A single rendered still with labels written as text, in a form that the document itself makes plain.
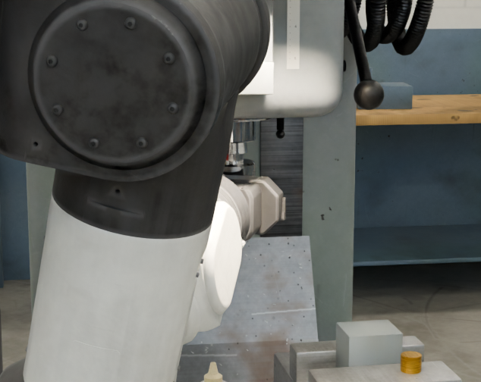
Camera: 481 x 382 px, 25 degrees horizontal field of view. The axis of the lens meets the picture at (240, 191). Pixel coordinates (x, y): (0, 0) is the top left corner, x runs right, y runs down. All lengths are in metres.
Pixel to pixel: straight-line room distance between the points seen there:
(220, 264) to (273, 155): 0.67
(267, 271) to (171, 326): 0.93
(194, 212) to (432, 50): 5.04
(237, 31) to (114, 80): 0.08
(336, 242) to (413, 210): 4.11
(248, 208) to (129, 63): 0.55
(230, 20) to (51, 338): 0.20
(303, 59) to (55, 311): 0.51
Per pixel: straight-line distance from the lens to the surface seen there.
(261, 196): 1.09
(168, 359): 0.63
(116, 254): 0.58
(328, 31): 1.06
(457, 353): 4.46
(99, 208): 0.57
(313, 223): 1.56
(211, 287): 0.86
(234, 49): 0.54
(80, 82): 0.51
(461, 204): 5.76
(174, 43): 0.49
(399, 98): 4.90
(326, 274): 1.59
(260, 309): 1.53
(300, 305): 1.54
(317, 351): 1.24
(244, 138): 1.12
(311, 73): 1.06
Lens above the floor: 1.44
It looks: 11 degrees down
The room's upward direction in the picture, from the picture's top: straight up
